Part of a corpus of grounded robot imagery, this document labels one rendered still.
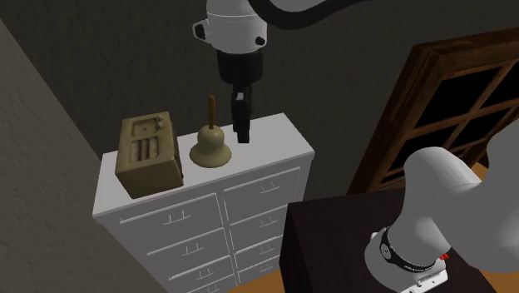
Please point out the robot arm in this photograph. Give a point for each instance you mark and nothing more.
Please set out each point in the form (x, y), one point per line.
(442, 203)

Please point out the tan vintage radio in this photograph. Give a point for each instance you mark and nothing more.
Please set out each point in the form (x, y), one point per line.
(148, 170)

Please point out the white chest of drawers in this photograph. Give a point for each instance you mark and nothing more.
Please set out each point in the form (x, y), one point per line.
(259, 138)

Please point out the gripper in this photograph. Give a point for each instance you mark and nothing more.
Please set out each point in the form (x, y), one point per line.
(240, 67)

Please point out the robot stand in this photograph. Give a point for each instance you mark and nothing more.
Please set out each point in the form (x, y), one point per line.
(324, 243)

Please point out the dark wooden framed window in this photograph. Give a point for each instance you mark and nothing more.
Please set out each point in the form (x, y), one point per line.
(430, 61)

